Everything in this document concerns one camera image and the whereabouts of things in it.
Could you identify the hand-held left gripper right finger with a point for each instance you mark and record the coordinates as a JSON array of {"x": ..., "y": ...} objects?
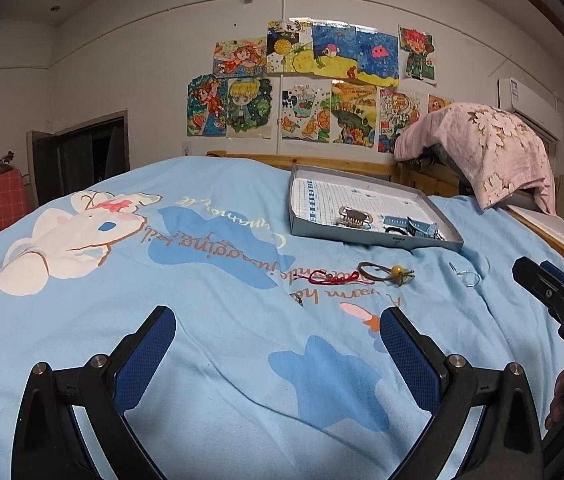
[{"x": 412, "y": 360}]

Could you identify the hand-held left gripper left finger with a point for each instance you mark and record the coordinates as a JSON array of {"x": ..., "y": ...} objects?
[{"x": 141, "y": 362}]

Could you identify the brown hair claw clip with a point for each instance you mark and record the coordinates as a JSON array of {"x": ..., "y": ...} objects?
[{"x": 354, "y": 217}]

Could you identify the grey cardboard tray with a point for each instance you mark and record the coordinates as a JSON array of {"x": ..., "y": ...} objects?
[{"x": 332, "y": 195}]

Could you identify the light blue printed blanket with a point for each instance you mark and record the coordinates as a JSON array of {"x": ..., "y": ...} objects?
[{"x": 211, "y": 360}]

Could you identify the pink floral cloth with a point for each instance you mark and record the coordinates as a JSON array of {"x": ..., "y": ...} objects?
[{"x": 482, "y": 145}]

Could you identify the white air conditioner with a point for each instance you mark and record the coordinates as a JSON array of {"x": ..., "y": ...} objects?
[{"x": 522, "y": 97}]

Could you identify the dark door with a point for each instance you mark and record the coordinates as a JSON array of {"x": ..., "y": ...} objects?
[{"x": 86, "y": 155}]

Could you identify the wooden bed headboard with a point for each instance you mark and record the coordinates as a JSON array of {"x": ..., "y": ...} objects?
[{"x": 262, "y": 159}]

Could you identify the white wall socket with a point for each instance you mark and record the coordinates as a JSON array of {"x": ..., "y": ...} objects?
[{"x": 186, "y": 149}]

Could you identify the group of colourful wall drawings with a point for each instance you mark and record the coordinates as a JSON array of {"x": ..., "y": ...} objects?
[{"x": 342, "y": 45}]

